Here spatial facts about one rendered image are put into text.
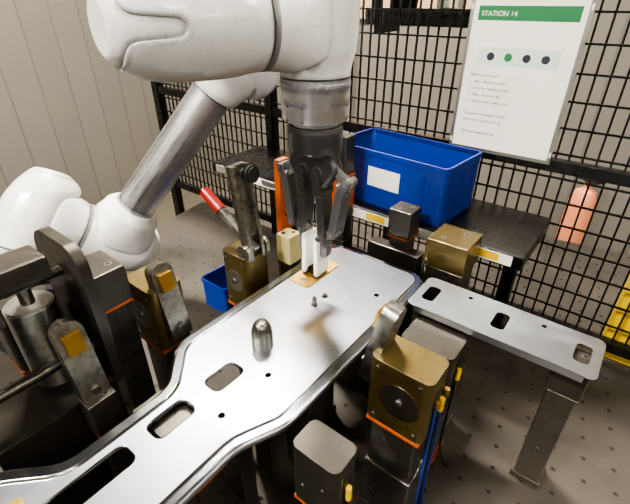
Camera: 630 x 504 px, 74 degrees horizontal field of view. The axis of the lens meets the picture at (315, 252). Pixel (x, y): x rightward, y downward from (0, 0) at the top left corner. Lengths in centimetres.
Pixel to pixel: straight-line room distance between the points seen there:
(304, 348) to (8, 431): 40
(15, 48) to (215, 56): 288
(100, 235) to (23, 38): 224
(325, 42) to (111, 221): 85
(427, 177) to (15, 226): 95
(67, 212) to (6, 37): 217
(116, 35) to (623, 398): 114
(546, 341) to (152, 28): 66
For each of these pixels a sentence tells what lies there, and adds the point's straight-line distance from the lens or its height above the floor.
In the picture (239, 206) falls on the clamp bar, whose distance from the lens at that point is 73.
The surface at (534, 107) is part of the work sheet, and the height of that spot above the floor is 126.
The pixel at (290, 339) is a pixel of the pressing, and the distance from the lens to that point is 66.
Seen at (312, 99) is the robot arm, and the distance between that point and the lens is 54.
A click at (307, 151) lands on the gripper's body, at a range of 56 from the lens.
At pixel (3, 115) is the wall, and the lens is 326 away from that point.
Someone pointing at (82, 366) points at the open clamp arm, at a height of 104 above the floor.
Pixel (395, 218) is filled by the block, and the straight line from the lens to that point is 89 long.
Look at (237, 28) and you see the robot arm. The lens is 47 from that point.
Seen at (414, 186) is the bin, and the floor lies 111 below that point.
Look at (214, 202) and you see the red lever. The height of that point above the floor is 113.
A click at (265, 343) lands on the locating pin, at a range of 63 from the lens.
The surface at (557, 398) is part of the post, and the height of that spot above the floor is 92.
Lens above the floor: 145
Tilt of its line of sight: 31 degrees down
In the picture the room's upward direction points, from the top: straight up
